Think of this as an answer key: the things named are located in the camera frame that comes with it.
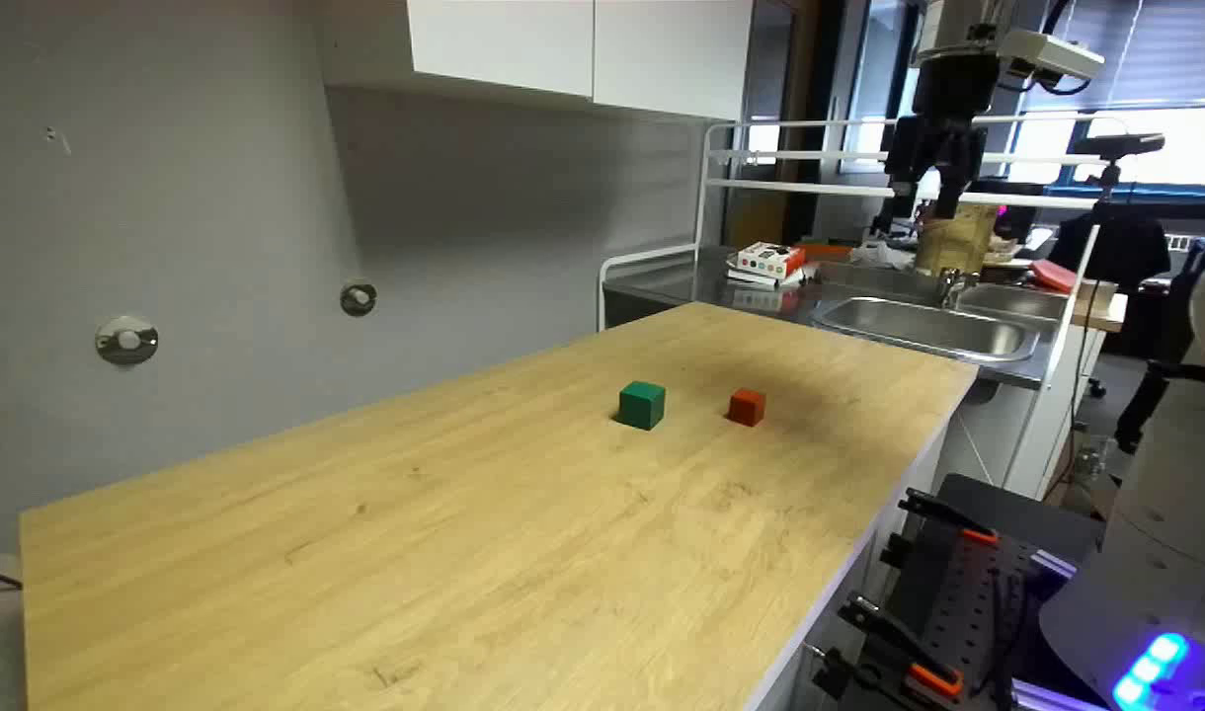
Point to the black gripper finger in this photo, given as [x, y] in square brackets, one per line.
[949, 191]
[903, 196]

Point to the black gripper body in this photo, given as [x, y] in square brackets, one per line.
[944, 123]

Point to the orange cube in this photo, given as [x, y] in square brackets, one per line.
[746, 404]

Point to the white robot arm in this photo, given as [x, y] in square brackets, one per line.
[963, 52]

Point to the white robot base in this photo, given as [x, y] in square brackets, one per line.
[1131, 618]

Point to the green cube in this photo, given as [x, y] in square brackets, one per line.
[642, 404]

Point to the beige jug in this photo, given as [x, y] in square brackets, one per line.
[960, 241]

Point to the red white box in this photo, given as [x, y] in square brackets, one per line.
[771, 262]

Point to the stainless steel sink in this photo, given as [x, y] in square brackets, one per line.
[932, 331]

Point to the black orange clamp upper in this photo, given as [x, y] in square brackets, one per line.
[949, 516]

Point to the black orange clamp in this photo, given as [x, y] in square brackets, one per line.
[915, 672]
[949, 516]

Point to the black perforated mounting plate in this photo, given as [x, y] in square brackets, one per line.
[977, 607]

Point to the black orange clamp lower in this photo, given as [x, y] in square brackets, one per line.
[915, 672]

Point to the camera on tripod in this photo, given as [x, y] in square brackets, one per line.
[1122, 241]

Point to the white wall cabinet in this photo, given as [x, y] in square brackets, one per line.
[669, 58]

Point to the round wall socket right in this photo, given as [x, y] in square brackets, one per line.
[356, 299]

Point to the round wall socket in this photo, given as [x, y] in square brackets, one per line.
[127, 341]
[356, 299]

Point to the round wall socket left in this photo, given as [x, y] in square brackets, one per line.
[127, 341]

